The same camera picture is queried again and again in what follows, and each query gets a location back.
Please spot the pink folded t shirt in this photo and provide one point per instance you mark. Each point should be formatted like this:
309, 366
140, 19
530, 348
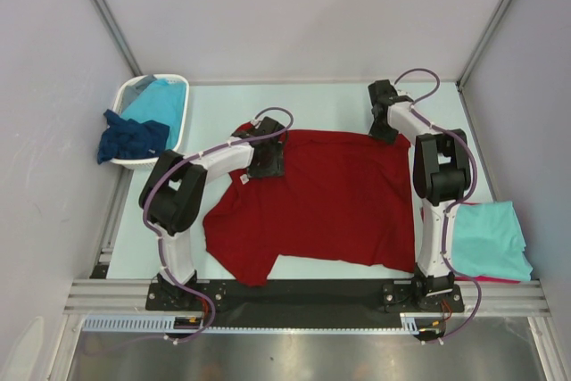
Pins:
504, 281

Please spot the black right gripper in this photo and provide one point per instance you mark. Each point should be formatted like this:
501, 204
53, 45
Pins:
387, 136

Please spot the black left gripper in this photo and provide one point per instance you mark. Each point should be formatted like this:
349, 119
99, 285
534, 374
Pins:
275, 169

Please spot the navy blue t shirt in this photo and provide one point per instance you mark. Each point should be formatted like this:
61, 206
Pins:
131, 140

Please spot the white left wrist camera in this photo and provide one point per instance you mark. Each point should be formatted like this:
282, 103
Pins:
255, 122

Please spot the white laundry basket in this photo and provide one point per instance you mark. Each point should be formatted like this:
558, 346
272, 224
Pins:
117, 107

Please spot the turquoise t shirt in basket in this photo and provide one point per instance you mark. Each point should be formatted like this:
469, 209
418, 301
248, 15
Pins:
163, 101

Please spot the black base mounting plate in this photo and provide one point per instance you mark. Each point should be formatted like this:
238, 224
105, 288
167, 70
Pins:
324, 298

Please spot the light blue folded t shirt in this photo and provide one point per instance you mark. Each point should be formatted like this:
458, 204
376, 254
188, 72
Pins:
488, 241

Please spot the aluminium frame rail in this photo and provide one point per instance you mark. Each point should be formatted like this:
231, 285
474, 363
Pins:
114, 296

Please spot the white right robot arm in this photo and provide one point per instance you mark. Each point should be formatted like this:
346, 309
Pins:
441, 177

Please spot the grey t shirt in basket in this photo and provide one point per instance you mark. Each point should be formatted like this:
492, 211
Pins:
134, 90

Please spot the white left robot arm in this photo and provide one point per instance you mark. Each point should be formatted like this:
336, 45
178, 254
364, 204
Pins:
173, 193

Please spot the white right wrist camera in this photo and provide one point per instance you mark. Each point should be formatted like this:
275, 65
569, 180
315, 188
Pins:
402, 97

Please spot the white slotted cable duct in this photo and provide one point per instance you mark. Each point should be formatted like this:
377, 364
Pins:
399, 324

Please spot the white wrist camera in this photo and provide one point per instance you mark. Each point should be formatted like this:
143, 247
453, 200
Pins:
255, 122
402, 97

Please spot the red t shirt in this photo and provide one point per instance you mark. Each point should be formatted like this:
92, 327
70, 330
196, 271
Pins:
343, 197

